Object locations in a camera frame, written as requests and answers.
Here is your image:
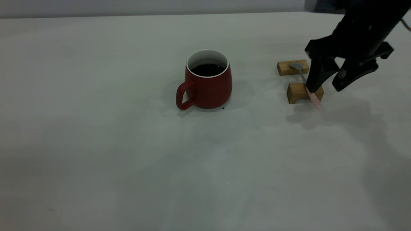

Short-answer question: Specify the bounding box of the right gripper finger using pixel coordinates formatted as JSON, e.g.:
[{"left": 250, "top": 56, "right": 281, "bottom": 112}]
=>
[
  {"left": 332, "top": 59, "right": 379, "bottom": 92},
  {"left": 306, "top": 58, "right": 340, "bottom": 93}
]

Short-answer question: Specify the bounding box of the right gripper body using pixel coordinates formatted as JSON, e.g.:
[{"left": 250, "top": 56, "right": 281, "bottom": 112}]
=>
[{"left": 304, "top": 21, "right": 395, "bottom": 60}]

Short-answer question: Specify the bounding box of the pink handled grey spoon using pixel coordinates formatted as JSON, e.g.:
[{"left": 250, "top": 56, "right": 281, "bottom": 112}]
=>
[{"left": 289, "top": 63, "right": 322, "bottom": 110}]

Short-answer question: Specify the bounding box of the red coffee mug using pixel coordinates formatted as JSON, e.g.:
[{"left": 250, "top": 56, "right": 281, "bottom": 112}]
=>
[{"left": 176, "top": 49, "right": 232, "bottom": 111}]

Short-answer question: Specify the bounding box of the arched wooden block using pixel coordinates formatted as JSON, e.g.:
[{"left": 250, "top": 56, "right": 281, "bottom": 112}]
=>
[{"left": 286, "top": 82, "right": 324, "bottom": 104}]

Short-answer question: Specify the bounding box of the flat wooden block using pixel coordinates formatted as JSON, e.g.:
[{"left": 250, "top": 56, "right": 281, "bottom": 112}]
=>
[{"left": 277, "top": 60, "right": 309, "bottom": 76}]

